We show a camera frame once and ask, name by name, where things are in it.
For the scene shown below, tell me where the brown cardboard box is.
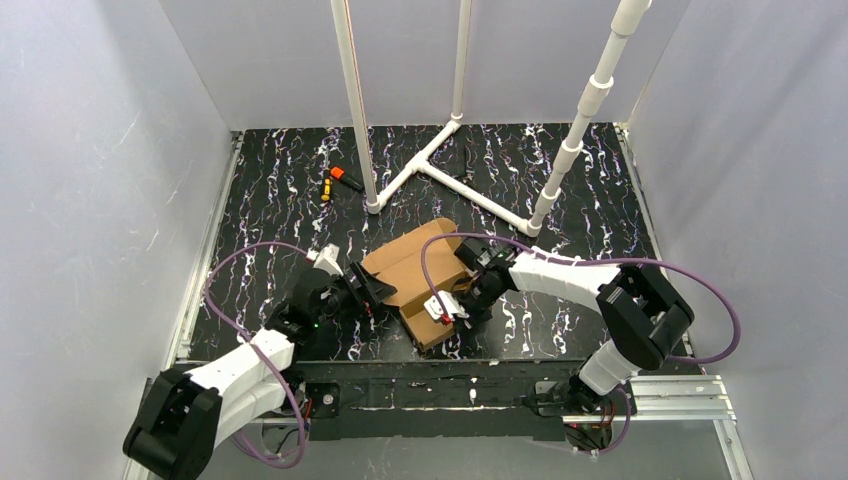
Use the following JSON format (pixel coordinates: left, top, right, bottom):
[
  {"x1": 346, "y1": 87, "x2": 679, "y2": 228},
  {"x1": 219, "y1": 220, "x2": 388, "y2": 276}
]
[{"x1": 363, "y1": 217, "x2": 466, "y2": 352}]

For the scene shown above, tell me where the orange black marker pen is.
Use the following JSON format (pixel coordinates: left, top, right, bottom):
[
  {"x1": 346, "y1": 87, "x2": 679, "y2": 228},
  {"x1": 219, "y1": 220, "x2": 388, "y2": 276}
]
[{"x1": 330, "y1": 166, "x2": 365, "y2": 193}]

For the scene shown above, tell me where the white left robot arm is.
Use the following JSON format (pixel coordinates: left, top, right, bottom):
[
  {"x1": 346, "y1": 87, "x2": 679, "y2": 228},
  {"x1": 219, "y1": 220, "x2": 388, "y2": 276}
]
[{"x1": 122, "y1": 262, "x2": 397, "y2": 479}]

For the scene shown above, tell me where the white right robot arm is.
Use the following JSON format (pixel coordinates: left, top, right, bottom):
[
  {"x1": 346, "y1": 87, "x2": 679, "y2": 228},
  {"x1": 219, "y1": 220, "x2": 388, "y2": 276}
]
[{"x1": 450, "y1": 238, "x2": 694, "y2": 402}]

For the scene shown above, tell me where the orange yellow black screwdriver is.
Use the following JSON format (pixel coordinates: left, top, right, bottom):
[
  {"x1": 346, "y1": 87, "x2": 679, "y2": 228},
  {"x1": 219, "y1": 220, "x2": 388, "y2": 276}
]
[{"x1": 321, "y1": 178, "x2": 332, "y2": 202}]

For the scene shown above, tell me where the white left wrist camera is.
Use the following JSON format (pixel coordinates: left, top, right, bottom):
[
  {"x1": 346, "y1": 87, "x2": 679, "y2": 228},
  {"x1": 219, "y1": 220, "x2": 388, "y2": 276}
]
[{"x1": 306, "y1": 243, "x2": 343, "y2": 276}]

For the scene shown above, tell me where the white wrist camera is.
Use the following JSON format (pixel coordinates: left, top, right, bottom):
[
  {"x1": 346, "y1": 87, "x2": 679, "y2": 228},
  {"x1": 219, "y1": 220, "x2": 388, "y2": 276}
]
[
  {"x1": 424, "y1": 291, "x2": 469, "y2": 325},
  {"x1": 306, "y1": 243, "x2": 343, "y2": 276}
]

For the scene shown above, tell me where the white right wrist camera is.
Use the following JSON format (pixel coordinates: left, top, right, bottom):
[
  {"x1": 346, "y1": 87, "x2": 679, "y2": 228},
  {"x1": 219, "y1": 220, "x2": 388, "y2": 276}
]
[{"x1": 424, "y1": 291, "x2": 469, "y2": 325}]

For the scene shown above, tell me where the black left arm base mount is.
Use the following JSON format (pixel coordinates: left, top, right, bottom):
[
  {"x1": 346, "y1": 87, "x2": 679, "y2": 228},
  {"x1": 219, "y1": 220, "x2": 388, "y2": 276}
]
[{"x1": 261, "y1": 369, "x2": 342, "y2": 426}]

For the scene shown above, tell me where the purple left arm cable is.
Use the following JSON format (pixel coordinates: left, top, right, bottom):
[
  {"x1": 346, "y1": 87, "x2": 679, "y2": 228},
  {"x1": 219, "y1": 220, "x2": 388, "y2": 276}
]
[{"x1": 203, "y1": 241, "x2": 319, "y2": 470}]

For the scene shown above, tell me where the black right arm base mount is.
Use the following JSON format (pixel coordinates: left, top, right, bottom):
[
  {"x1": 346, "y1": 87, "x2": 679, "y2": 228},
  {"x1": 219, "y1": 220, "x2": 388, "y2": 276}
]
[{"x1": 520, "y1": 380, "x2": 637, "y2": 417}]

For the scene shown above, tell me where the white PVC pipe frame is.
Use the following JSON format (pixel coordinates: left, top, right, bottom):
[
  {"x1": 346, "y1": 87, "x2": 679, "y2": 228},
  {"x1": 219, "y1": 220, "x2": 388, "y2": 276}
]
[{"x1": 329, "y1": 0, "x2": 654, "y2": 238}]

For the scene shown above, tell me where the aluminium rail frame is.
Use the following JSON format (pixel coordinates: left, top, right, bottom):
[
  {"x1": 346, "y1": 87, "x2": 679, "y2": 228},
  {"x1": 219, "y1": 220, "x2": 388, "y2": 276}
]
[{"x1": 122, "y1": 129, "x2": 757, "y2": 480}]

